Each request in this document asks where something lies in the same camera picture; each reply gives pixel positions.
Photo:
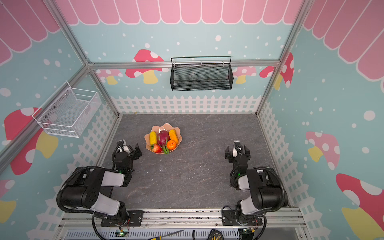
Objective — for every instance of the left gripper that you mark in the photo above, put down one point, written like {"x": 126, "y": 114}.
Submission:
{"x": 134, "y": 153}

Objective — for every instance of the black mesh wall basket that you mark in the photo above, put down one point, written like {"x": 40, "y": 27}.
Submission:
{"x": 207, "y": 73}

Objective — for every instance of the pink scalloped fruit bowl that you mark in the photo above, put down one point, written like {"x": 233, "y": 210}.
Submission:
{"x": 168, "y": 128}

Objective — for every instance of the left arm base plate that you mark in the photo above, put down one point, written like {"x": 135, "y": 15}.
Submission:
{"x": 129, "y": 219}

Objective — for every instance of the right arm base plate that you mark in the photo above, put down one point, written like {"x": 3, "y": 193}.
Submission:
{"x": 231, "y": 218}

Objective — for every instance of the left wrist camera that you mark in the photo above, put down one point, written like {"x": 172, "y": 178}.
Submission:
{"x": 123, "y": 147}

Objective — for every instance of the pink fake dragon fruit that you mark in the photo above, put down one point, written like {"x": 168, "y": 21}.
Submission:
{"x": 163, "y": 138}

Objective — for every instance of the green circuit board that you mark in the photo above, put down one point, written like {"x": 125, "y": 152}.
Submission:
{"x": 122, "y": 233}

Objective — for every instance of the red fake strawberry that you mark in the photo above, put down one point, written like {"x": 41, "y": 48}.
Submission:
{"x": 156, "y": 148}

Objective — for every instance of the orange fake tangerine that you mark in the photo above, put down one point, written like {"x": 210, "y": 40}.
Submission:
{"x": 171, "y": 145}

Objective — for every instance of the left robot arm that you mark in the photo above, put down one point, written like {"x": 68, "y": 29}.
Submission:
{"x": 82, "y": 191}

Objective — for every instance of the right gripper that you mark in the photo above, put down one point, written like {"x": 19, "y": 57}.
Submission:
{"x": 237, "y": 154}

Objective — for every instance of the white wire wall basket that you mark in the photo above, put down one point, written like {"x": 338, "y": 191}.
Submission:
{"x": 68, "y": 112}

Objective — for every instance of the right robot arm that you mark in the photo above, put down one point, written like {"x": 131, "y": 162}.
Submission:
{"x": 267, "y": 192}

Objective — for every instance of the yellow handled screwdriver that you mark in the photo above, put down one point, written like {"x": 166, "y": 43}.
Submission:
{"x": 167, "y": 235}

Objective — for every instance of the orange yellow fake mango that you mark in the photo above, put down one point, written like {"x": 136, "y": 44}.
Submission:
{"x": 173, "y": 136}

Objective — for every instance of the black yellow tape measure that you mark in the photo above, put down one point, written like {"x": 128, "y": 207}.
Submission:
{"x": 215, "y": 235}

